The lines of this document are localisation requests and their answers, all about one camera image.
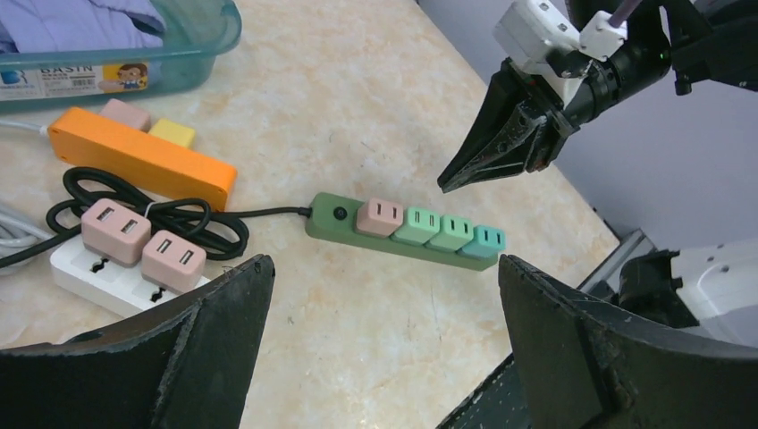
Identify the white power strip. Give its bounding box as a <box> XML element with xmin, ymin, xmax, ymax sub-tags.
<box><xmin>50</xmin><ymin>237</ymin><xmax>209</xmax><ymax>317</ymax></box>

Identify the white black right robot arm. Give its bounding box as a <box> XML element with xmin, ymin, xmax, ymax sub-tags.
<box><xmin>437</xmin><ymin>1</ymin><xmax>757</xmax><ymax>347</ymax></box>

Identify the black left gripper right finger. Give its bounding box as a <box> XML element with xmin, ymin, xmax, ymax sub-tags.
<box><xmin>498</xmin><ymin>256</ymin><xmax>757</xmax><ymax>428</ymax></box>

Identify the pink usb plug on white strip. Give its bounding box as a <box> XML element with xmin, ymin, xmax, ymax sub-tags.
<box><xmin>80</xmin><ymin>198</ymin><xmax>152</xmax><ymax>266</ymax></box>

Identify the pink usb plug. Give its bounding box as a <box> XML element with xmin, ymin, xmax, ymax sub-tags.
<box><xmin>355</xmin><ymin>198</ymin><xmax>404</xmax><ymax>238</ymax></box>
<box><xmin>80</xmin><ymin>198</ymin><xmax>152</xmax><ymax>266</ymax></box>

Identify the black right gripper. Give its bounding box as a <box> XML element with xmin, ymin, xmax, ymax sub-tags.
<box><xmin>437</xmin><ymin>58</ymin><xmax>580</xmax><ymax>193</ymax></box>

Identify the teal usb plug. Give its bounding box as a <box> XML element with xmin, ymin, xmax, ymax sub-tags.
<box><xmin>457</xmin><ymin>225</ymin><xmax>507</xmax><ymax>259</ymax></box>

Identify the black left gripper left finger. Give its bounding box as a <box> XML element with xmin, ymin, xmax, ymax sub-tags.
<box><xmin>1</xmin><ymin>255</ymin><xmax>275</xmax><ymax>428</ymax></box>

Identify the orange power strip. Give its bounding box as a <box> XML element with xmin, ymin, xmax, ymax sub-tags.
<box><xmin>47</xmin><ymin>107</ymin><xmax>237</xmax><ymax>211</ymax></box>

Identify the grey coiled cable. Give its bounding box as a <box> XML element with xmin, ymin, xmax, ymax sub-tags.
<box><xmin>0</xmin><ymin>118</ymin><xmax>57</xmax><ymax>250</ymax></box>

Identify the yellow plug on orange strip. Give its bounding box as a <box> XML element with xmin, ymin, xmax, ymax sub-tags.
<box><xmin>147</xmin><ymin>118</ymin><xmax>196</xmax><ymax>148</ymax></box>

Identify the light green usb plug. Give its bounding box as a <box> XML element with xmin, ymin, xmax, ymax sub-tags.
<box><xmin>391</xmin><ymin>206</ymin><xmax>441</xmax><ymax>246</ymax></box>

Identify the purple cloth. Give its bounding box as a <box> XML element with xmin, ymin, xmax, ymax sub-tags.
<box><xmin>1</xmin><ymin>0</ymin><xmax>166</xmax><ymax>54</ymax></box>

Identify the teal plastic basin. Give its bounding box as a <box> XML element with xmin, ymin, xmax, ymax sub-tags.
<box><xmin>1</xmin><ymin>1</ymin><xmax>242</xmax><ymax>114</ymax></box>

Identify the green power strip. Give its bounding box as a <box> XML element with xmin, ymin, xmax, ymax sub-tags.
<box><xmin>305</xmin><ymin>192</ymin><xmax>507</xmax><ymax>272</ymax></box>

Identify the black coiled cable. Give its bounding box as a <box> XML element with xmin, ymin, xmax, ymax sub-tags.
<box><xmin>0</xmin><ymin>166</ymin><xmax>313</xmax><ymax>271</ymax></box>

